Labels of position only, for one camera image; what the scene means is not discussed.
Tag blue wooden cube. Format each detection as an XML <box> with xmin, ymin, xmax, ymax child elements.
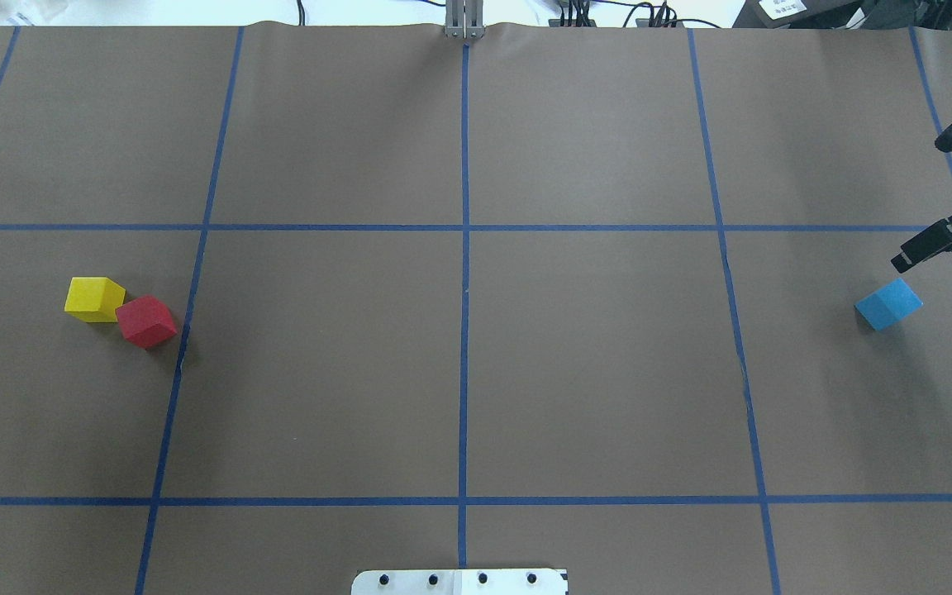
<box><xmin>854</xmin><ymin>278</ymin><xmax>923</xmax><ymax>331</ymax></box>

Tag red wooden cube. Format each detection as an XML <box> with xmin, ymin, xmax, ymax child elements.
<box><xmin>116</xmin><ymin>295</ymin><xmax>179</xmax><ymax>350</ymax></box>

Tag yellow wooden cube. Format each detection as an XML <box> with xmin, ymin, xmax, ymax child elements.
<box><xmin>63</xmin><ymin>276</ymin><xmax>127</xmax><ymax>323</ymax></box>

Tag blue tape grid lines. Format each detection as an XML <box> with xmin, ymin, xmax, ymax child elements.
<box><xmin>0</xmin><ymin>24</ymin><xmax>952</xmax><ymax>594</ymax></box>

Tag aluminium frame post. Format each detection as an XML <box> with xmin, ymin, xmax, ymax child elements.
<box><xmin>443</xmin><ymin>0</ymin><xmax>486</xmax><ymax>41</ymax></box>

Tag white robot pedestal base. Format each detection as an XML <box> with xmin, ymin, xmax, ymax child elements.
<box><xmin>350</xmin><ymin>568</ymin><xmax>569</xmax><ymax>594</ymax></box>

